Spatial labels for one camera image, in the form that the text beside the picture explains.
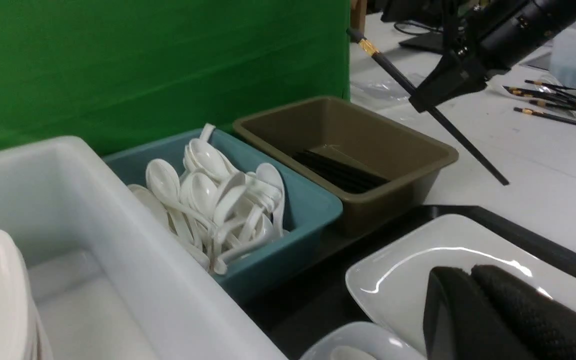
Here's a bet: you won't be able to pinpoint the clear plastic bag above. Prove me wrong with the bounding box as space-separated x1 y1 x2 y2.
350 79 410 104

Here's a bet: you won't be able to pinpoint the black chopsticks in brown bin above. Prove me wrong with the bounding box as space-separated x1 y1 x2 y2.
292 150 389 194

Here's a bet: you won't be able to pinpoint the brown plastic chopstick bin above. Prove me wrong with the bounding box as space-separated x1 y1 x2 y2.
233 96 458 237

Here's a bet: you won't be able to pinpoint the loose chopsticks on table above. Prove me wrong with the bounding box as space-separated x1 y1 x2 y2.
496 79 576 126

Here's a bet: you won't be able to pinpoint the small white square dish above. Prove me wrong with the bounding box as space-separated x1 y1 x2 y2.
301 321 426 360

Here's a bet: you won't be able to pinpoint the black plastic serving tray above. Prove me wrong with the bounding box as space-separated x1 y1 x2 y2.
242 204 576 360

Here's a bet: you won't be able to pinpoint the teal plastic spoon bin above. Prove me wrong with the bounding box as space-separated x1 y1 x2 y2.
103 129 343 303

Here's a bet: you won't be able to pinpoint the stack of white square plates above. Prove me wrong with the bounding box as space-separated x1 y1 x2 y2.
0 230 54 360

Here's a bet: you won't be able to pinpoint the large white plastic tub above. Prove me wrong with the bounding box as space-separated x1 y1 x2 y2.
0 136 285 360

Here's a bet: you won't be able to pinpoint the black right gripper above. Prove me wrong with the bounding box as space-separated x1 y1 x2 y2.
409 50 489 113

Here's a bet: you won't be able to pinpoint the green cloth backdrop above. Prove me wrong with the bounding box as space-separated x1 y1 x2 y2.
0 0 351 155

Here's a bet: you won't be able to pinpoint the pile of white soup spoons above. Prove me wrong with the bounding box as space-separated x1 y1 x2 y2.
128 123 289 276

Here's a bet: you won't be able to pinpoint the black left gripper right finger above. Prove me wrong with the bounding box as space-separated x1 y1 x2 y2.
471 265 576 360

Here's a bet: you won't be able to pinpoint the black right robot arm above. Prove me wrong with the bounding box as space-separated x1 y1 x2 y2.
410 0 576 360

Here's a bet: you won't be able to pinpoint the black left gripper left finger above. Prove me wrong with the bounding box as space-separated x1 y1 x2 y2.
422 266 536 360

